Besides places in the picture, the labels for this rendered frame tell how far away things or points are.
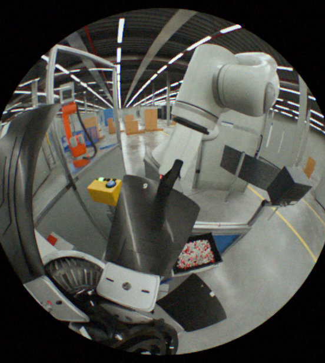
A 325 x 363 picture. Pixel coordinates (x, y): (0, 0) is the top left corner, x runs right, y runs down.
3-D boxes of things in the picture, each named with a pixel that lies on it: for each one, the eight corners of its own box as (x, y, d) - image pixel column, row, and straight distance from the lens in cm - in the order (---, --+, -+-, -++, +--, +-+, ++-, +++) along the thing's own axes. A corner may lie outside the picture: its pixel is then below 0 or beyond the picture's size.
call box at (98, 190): (93, 203, 66) (86, 187, 60) (102, 191, 71) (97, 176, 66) (118, 208, 57) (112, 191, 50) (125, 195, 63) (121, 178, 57)
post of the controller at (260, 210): (248, 226, 77) (265, 203, 65) (246, 223, 78) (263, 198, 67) (252, 226, 79) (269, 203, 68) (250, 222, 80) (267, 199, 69)
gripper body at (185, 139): (175, 112, 27) (161, 154, 30) (171, 112, 17) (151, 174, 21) (205, 125, 28) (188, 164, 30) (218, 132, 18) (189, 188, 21)
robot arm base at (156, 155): (145, 144, 77) (165, 125, 75) (163, 161, 84) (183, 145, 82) (145, 158, 60) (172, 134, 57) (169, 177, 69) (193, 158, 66)
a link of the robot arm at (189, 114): (176, 104, 27) (172, 115, 27) (173, 98, 18) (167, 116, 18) (211, 118, 28) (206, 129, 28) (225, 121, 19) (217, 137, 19)
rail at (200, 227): (109, 220, 79) (105, 213, 73) (112, 215, 81) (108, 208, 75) (246, 234, 84) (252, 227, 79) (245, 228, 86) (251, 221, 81)
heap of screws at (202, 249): (176, 272, 57) (177, 270, 52) (172, 246, 60) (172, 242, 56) (214, 263, 62) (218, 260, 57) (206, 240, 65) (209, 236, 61)
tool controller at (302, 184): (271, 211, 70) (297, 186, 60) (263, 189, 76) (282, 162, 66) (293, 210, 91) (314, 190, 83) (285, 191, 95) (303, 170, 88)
